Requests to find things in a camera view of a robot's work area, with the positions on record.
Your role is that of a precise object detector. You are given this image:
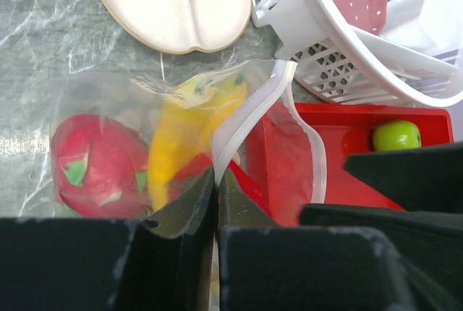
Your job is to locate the red plastic tray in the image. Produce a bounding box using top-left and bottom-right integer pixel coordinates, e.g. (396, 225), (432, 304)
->
(230, 103), (462, 226)

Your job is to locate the pink dragon fruit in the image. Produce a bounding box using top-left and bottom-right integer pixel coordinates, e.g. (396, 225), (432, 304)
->
(50, 114), (149, 218)

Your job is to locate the white plastic basket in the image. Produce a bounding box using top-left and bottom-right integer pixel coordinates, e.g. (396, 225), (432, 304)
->
(252, 0), (462, 108)

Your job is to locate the yellow banana bunch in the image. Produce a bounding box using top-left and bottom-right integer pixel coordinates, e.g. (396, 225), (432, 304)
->
(148, 73), (247, 210)

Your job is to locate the green apple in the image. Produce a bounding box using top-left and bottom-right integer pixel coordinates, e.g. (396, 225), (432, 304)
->
(372, 120), (422, 152)

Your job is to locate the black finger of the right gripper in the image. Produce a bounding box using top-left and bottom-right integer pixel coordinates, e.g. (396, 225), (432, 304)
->
(344, 142), (462, 212)
(299, 204), (462, 310)

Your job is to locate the beige divided plate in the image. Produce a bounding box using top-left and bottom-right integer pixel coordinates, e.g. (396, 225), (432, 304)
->
(101, 0), (252, 55)

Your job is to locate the clear dotted zip top bag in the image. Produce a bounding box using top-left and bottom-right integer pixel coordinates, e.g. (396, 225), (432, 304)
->
(50, 60), (328, 226)

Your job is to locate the red bell pepper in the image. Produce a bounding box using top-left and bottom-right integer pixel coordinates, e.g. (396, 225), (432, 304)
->
(168, 153), (212, 203)

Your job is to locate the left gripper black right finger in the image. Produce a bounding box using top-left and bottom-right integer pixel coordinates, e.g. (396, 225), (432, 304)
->
(218, 171), (279, 229)

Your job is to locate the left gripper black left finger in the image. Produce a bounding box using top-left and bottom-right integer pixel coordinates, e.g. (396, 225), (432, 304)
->
(143, 166), (216, 239)

